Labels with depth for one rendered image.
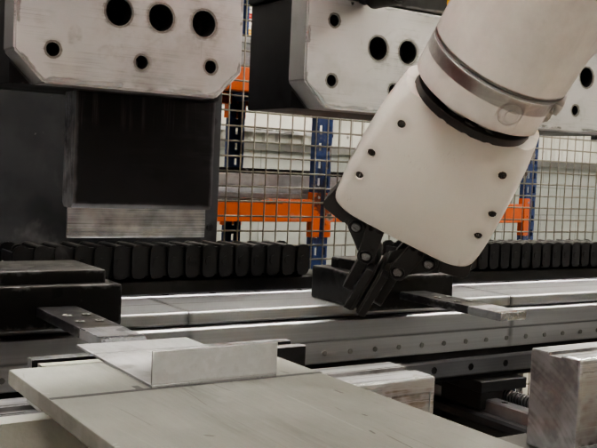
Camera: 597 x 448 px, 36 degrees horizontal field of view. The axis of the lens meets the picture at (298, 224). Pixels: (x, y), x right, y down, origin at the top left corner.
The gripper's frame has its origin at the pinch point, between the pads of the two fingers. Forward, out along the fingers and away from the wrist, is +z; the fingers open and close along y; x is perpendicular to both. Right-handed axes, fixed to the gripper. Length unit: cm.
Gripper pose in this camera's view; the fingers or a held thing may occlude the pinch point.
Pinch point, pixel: (369, 281)
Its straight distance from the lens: 63.8
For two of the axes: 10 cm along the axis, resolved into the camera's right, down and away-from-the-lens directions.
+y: -8.9, -4.6, 0.1
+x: -2.7, 5.1, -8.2
